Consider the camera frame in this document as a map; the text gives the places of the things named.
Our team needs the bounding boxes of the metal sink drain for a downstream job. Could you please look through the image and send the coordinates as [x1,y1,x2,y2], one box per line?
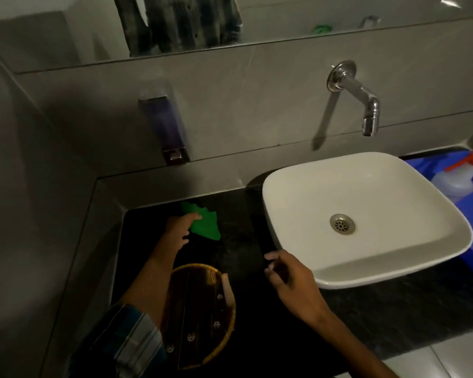
[330,213,356,235]

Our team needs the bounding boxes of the white tube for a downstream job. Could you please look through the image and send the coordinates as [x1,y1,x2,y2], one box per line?
[221,273,236,308]

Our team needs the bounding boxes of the person's left hand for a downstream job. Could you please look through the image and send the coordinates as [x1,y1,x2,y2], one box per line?
[158,212,203,257]

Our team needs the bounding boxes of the round woven basket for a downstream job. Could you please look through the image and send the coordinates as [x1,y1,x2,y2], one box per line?
[160,264,237,371]

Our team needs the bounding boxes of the person's right forearm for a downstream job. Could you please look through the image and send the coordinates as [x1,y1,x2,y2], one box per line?
[308,306,399,378]

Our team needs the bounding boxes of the white ceramic sink basin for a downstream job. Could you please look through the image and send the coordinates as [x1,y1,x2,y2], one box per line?
[262,152,473,290]

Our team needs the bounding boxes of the wall soap dispenser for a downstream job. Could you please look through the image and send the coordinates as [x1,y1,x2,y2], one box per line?
[138,94,191,166]

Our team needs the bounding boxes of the spray bottle with orange trigger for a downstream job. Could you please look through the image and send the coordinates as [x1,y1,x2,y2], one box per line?
[431,143,473,203]

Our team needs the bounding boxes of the person's right hand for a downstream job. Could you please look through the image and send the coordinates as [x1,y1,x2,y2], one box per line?
[264,250,332,326]

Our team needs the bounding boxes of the dark brown packets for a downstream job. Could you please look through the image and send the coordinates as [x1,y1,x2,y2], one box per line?
[166,268,231,366]

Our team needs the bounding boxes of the person's left forearm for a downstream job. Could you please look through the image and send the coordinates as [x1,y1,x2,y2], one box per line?
[118,245,182,331]

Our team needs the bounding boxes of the green cleaning cloth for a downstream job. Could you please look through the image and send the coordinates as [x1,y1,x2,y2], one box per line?
[180,201,222,242]

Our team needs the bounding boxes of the plaid shirt sleeve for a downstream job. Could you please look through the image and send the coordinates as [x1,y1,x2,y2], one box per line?
[68,303,168,378]

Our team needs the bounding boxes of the wall mirror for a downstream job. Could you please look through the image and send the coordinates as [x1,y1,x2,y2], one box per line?
[0,0,473,74]

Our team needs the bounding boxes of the chrome wall faucet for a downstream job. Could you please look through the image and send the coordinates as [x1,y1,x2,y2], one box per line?
[326,61,380,137]

